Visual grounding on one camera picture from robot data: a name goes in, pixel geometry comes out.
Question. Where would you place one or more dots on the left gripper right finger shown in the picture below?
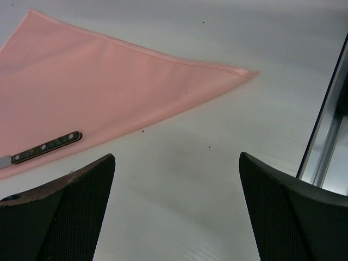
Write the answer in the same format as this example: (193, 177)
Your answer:
(291, 219)

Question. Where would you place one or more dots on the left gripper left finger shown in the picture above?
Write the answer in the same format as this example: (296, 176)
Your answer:
(59, 220)

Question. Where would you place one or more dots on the knife with dark handle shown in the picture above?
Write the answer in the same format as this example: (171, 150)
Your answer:
(41, 149)

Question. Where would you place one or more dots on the pink satin napkin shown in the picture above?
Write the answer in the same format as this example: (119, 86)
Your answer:
(57, 78)

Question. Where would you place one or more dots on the front aluminium rail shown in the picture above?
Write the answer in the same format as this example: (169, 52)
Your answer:
(324, 163)

